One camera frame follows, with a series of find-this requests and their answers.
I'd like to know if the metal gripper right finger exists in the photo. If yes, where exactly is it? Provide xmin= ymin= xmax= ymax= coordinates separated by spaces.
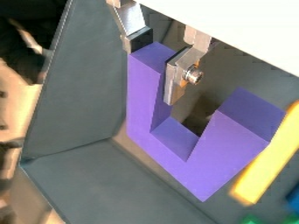
xmin=163 ymin=26 xmax=211 ymax=105

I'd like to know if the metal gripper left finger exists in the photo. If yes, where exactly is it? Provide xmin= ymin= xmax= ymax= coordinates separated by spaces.
xmin=105 ymin=0 xmax=153 ymax=53

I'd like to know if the purple U-shaped block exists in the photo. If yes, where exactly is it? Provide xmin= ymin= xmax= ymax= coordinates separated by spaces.
xmin=125 ymin=42 xmax=285 ymax=201

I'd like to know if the yellow long bar block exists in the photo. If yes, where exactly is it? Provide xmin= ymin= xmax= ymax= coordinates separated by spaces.
xmin=229 ymin=100 xmax=299 ymax=206

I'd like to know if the blue U-shaped block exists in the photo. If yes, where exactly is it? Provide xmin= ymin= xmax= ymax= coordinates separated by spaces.
xmin=285 ymin=184 xmax=299 ymax=214

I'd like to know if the green U-shaped block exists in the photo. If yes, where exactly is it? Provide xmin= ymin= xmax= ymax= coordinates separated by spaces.
xmin=239 ymin=214 xmax=299 ymax=224

